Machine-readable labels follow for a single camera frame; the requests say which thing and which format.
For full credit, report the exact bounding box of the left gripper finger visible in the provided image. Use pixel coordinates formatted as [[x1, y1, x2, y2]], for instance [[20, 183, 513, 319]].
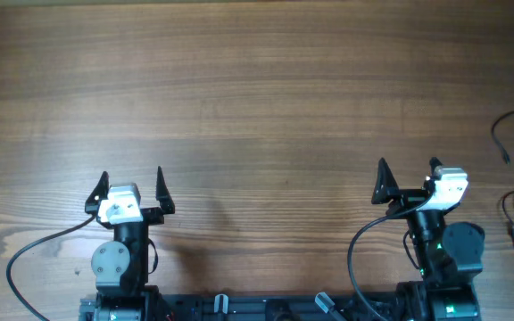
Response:
[[155, 166, 175, 215], [85, 171, 110, 213]]

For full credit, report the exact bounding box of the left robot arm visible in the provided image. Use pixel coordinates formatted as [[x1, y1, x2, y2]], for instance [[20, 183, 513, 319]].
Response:
[[79, 169, 176, 321]]

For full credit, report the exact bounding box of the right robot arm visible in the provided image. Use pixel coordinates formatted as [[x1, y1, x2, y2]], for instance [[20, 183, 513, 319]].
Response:
[[371, 158, 485, 320]]

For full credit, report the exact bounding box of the right black camera cable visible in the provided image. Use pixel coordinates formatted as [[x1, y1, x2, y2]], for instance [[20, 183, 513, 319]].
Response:
[[346, 191, 436, 321]]

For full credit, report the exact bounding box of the black camera cable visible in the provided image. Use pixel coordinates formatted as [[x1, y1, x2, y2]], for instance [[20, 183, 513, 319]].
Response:
[[5, 212, 100, 321], [346, 191, 436, 321]]

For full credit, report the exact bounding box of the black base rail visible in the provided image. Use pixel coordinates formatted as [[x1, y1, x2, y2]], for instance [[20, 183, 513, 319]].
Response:
[[79, 282, 481, 321]]

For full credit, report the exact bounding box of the left black camera cable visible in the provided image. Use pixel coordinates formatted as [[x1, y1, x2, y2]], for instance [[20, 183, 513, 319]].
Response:
[[5, 212, 100, 321]]

